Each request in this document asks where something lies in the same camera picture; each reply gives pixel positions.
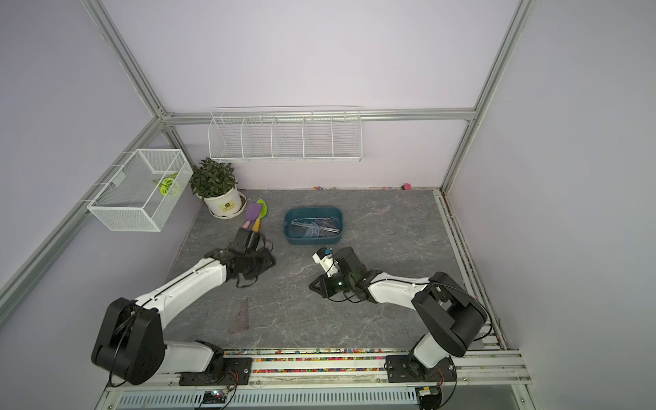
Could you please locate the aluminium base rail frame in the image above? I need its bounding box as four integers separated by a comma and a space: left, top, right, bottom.
97, 350, 542, 409

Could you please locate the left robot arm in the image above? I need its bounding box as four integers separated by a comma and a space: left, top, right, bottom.
91, 228, 276, 387

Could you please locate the white pot saucer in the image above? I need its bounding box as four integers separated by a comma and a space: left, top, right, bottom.
203, 191, 248, 220

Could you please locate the teal plastic storage box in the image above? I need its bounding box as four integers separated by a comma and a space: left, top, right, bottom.
284, 206, 344, 245

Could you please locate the white wire wall shelf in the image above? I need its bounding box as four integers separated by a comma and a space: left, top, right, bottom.
208, 106, 363, 162

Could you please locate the green item in basket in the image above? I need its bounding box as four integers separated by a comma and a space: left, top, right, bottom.
153, 173, 182, 196

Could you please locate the white plant pot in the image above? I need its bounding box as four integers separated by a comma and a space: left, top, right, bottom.
204, 188, 238, 203

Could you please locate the green potted plant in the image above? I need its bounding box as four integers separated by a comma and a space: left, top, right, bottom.
190, 157, 237, 199

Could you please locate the green shovel yellow handle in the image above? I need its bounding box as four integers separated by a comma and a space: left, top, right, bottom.
253, 199, 268, 232

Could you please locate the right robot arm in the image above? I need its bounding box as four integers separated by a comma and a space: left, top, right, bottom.
309, 247, 489, 369

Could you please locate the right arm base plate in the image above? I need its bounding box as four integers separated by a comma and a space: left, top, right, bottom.
384, 355, 457, 384

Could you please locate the clear straight ruler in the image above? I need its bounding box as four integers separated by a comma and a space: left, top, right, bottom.
290, 220, 341, 234

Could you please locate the white wire side basket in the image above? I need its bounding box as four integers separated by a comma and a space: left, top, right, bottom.
87, 149, 193, 232

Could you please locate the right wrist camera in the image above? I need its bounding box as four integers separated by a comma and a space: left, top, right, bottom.
313, 247, 339, 278

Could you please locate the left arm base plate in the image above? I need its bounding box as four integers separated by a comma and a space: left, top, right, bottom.
179, 357, 253, 386

